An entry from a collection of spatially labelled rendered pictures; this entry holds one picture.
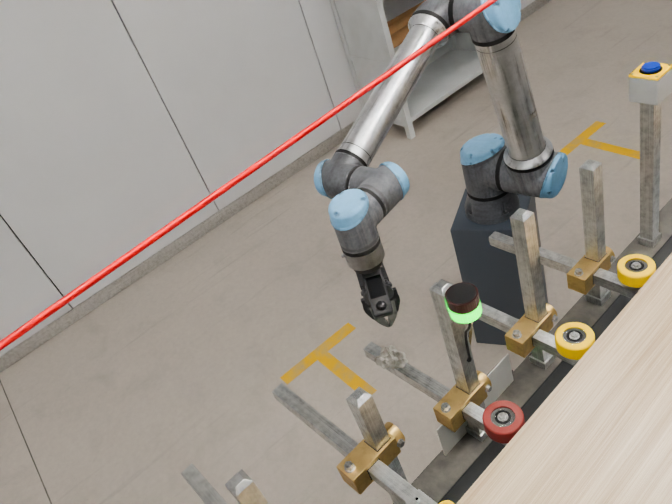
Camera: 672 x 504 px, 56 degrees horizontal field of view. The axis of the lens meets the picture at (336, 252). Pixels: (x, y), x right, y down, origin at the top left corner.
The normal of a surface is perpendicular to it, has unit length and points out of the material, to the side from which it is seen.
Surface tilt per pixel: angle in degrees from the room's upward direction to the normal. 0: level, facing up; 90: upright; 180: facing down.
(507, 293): 90
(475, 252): 90
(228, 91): 90
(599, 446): 0
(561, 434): 0
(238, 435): 0
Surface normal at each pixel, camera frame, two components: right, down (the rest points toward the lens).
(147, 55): 0.59, 0.35
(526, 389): -0.29, -0.75
